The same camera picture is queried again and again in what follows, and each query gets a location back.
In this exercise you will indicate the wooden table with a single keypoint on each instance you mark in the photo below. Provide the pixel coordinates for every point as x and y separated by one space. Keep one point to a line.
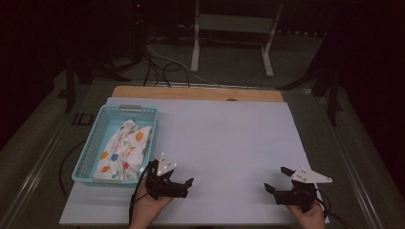
191 93

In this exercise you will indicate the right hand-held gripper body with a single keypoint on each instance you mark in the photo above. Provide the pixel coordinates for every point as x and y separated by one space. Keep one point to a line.
299 194

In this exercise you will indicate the white baby pants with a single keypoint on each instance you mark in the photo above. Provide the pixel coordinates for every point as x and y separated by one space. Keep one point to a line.
122 152

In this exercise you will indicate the person's left hand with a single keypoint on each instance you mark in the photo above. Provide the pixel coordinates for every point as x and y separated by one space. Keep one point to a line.
148 208

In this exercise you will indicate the black rectangular floor frame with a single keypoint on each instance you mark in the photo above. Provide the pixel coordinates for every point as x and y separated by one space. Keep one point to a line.
75 119

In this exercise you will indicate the person's right hand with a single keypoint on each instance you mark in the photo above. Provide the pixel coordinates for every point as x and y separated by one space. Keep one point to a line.
307 219

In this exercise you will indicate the light blue plastic basket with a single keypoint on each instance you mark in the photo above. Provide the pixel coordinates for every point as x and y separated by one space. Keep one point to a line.
95 149

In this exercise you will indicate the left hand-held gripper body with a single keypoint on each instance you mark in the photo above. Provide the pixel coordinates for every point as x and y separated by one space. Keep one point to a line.
159 186

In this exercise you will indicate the black stand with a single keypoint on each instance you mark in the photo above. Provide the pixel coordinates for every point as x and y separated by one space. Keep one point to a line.
70 86
332 101

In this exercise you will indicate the white table mat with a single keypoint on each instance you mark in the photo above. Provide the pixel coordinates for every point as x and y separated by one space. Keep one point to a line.
229 136

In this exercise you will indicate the white metal stand frame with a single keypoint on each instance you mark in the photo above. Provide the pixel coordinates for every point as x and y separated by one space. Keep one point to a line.
235 24

